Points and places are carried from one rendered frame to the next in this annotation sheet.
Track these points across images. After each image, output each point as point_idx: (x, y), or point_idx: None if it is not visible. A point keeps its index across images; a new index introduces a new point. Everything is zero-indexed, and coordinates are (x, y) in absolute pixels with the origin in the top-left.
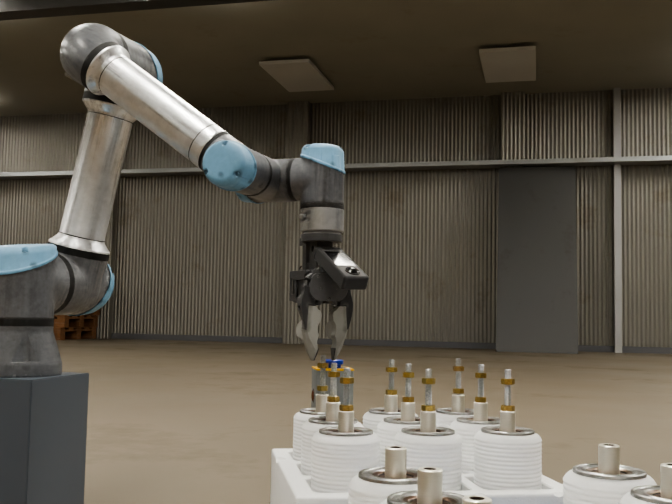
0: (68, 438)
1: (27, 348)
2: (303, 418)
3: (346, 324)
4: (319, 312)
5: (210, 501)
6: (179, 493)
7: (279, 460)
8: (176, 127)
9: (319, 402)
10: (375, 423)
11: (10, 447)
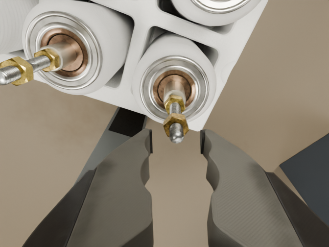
0: None
1: None
2: (214, 73)
3: (92, 181)
4: (228, 226)
5: (170, 209)
6: (179, 228)
7: (224, 77)
8: None
9: (183, 90)
10: (108, 30)
11: None
